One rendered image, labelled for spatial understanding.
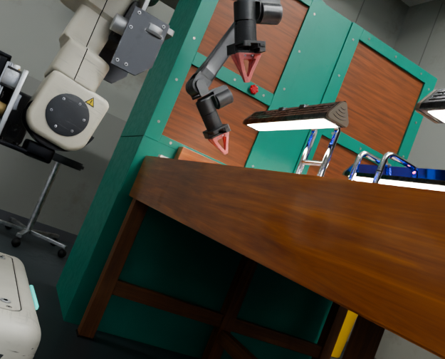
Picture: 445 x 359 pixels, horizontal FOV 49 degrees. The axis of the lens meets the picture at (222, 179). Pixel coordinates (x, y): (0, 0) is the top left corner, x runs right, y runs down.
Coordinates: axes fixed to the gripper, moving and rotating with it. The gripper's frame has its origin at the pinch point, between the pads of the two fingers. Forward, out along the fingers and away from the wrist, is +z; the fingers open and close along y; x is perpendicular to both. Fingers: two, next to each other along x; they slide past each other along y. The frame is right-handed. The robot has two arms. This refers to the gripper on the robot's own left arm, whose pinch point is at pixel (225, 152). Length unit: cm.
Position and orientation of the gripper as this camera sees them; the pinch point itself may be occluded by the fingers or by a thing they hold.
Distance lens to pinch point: 169.8
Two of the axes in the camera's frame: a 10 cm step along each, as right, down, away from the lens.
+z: 3.9, 8.9, 2.4
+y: -3.9, -0.8, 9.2
